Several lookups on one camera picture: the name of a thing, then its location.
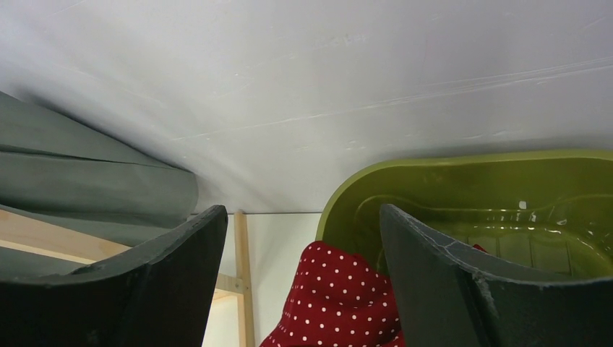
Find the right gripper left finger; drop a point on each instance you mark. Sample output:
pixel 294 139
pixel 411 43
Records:
pixel 158 293

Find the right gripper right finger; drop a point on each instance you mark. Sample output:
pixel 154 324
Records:
pixel 449 293

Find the plain red skirt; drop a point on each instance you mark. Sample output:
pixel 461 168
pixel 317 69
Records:
pixel 478 247

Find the red polka dot skirt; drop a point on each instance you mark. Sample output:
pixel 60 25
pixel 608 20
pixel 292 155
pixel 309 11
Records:
pixel 337 299

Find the grey pleated skirt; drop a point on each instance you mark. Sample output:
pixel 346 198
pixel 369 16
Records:
pixel 59 171

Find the green plastic laundry basket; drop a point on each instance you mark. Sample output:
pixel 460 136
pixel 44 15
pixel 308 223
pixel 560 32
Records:
pixel 550 210

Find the wooden clothes rack frame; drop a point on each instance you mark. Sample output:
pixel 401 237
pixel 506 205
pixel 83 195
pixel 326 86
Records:
pixel 47 240

